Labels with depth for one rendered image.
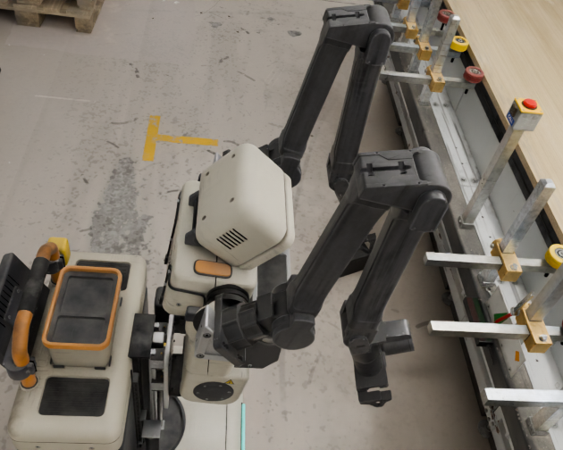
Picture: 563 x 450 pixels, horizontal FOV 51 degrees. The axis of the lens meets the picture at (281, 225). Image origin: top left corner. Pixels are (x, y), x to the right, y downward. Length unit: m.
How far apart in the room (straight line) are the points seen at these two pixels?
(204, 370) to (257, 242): 0.48
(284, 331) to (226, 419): 1.02
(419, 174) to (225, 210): 0.39
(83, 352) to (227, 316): 0.47
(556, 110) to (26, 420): 2.17
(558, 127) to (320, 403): 1.42
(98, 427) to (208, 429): 0.64
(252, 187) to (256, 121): 2.48
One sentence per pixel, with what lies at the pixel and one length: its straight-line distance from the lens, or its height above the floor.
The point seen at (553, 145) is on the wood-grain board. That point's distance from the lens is 2.43.
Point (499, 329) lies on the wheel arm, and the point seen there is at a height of 0.86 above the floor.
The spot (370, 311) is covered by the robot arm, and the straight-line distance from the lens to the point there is 1.06.
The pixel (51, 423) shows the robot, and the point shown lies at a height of 0.81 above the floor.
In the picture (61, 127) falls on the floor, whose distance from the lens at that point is 3.49.
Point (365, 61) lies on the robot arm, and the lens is 1.19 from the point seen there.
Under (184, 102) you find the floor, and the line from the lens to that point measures 3.66.
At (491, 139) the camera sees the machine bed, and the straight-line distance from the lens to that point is 2.56.
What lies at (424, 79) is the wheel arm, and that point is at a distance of 2.61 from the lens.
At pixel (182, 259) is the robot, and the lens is 1.16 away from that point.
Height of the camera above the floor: 2.13
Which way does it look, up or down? 46 degrees down
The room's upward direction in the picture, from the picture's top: 12 degrees clockwise
